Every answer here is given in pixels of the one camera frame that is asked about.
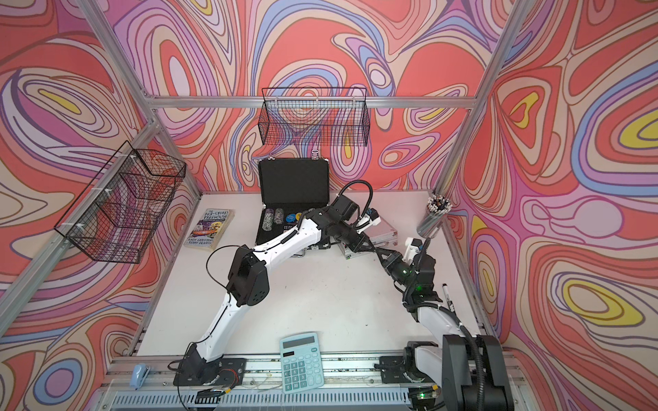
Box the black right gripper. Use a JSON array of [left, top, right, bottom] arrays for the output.
[[376, 247, 417, 291]]

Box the black poker set case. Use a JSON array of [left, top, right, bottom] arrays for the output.
[[255, 158, 330, 245]]

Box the silver poker set case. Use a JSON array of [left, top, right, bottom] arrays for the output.
[[338, 217, 399, 260]]

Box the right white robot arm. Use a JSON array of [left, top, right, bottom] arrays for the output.
[[375, 238, 515, 410]]

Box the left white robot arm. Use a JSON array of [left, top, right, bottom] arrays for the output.
[[173, 195, 380, 386]]

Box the black marker pen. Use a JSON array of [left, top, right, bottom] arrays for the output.
[[441, 284, 456, 313]]

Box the silver pencil cup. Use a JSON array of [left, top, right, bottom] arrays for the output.
[[416, 194, 452, 239]]

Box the treehouse paperback book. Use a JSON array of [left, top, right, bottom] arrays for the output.
[[183, 208, 234, 251]]

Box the teal calculator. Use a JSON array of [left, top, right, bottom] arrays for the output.
[[279, 332, 325, 394]]

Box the small blue stapler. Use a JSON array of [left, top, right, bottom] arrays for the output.
[[130, 363, 150, 390]]

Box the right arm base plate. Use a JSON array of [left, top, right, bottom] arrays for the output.
[[374, 356, 435, 385]]

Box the back black wire basket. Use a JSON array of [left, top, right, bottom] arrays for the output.
[[258, 86, 371, 147]]

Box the black wire basket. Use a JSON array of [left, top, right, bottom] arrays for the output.
[[54, 141, 187, 264], [258, 86, 371, 147]]

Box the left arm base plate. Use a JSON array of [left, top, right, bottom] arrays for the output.
[[167, 357, 247, 388]]

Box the left black wire basket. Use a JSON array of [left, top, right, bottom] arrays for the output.
[[54, 141, 187, 264]]

